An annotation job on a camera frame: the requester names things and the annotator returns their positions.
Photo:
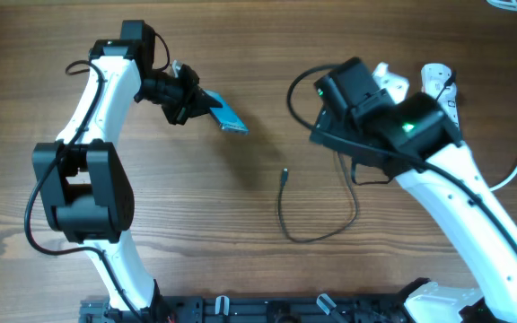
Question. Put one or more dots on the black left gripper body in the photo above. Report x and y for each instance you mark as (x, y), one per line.
(182, 95)

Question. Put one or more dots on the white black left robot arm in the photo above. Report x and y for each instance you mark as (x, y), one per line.
(81, 181)

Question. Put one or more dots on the teal screen smartphone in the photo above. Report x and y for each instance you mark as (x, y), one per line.
(225, 116)

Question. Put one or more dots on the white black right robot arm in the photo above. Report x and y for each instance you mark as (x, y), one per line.
(415, 143)

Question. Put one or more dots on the white usb wall adapter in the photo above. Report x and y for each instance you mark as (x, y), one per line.
(446, 86)

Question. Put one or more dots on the white power strip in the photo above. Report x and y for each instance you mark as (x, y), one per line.
(438, 81)

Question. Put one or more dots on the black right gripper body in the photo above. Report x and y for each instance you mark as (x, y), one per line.
(340, 130)

